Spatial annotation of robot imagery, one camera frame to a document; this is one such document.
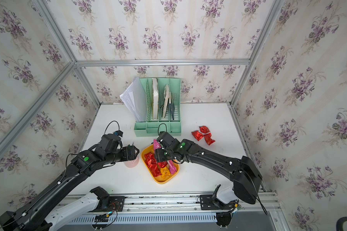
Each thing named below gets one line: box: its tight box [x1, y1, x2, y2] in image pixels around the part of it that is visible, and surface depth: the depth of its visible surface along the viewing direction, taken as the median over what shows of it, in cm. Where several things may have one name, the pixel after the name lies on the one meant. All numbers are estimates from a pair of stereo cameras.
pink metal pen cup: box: [123, 156, 140, 168], surface depth 88 cm
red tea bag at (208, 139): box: [203, 132, 216, 146], surface depth 98 cm
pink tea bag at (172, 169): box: [166, 159, 178, 175], surface depth 82 cm
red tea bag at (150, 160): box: [143, 151, 158, 170], surface depth 84 cm
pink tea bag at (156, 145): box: [152, 139, 162, 154], surface depth 88 cm
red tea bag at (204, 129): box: [199, 125, 211, 134], surface depth 103 cm
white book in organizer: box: [151, 77, 160, 120], surface depth 97 cm
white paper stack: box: [119, 76, 147, 123], surface depth 95 cm
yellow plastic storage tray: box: [140, 144, 180, 184], surface depth 85 cm
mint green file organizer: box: [133, 77, 182, 138], surface depth 104 cm
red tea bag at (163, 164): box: [157, 160, 168, 168], surface depth 81 cm
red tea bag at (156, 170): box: [150, 163, 163, 178], surface depth 81 cm
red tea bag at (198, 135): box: [191, 130, 204, 142], surface depth 100 cm
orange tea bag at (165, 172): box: [160, 166, 172, 179], surface depth 82 cm
